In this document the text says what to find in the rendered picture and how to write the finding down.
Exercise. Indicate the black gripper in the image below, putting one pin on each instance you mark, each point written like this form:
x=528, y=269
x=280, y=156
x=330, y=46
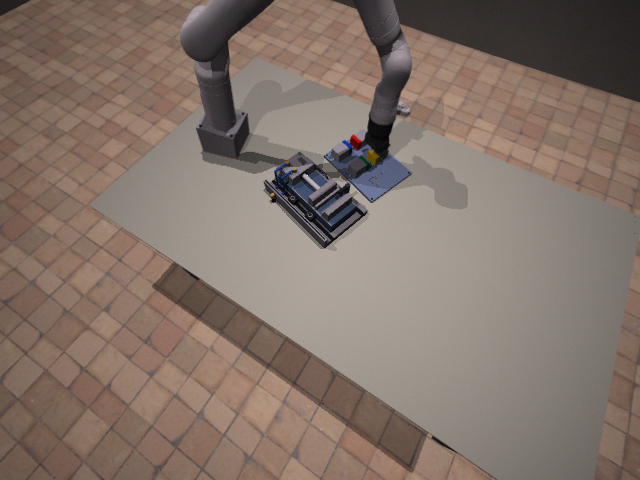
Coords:
x=380, y=125

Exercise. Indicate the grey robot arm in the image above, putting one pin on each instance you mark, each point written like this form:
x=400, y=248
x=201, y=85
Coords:
x=203, y=37

